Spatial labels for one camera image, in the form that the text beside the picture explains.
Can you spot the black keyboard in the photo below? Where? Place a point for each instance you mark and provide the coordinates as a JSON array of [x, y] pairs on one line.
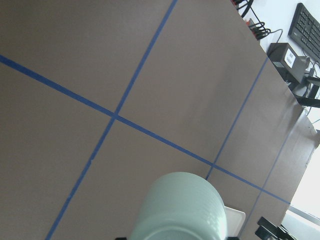
[[305, 31]]

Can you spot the light green cup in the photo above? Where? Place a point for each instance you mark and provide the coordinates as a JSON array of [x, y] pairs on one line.
[[181, 206]]

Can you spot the black power box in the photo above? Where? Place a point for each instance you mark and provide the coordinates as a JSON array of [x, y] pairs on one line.
[[288, 64]]

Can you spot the white cartoon serving tray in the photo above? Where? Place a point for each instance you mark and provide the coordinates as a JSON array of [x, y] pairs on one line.
[[235, 221]]

